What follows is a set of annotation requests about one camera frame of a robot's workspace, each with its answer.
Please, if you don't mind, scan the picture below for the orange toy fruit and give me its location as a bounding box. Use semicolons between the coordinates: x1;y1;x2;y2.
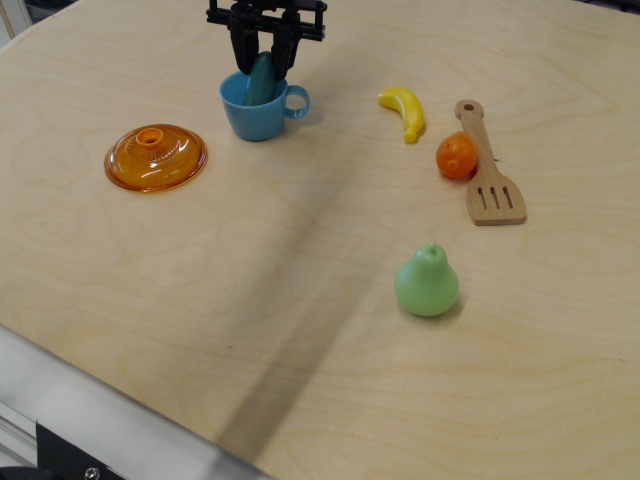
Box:
436;131;478;179

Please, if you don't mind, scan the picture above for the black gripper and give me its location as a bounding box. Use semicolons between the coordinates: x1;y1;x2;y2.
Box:
206;0;328;79

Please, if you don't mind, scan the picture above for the blue plastic cup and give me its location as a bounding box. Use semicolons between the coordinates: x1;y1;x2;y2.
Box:
219;72;311;141

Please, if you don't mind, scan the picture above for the green toy pear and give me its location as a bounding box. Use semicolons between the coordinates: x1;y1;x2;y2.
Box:
394;243;459;317

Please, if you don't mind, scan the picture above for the wooden slotted spatula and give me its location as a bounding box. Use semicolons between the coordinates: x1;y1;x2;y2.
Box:
455;100;527;226

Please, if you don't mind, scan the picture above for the dark green toy cucumber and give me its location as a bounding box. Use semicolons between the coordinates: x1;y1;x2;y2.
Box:
243;51;277;106

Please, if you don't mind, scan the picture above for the yellow toy banana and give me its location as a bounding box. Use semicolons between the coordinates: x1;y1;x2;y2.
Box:
377;86;425;143

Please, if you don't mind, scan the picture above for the orange transparent pot lid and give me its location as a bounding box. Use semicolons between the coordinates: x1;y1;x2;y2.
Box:
104;124;208;193

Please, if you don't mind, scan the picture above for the black bracket with screw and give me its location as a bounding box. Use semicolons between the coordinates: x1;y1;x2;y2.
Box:
36;423;124;480

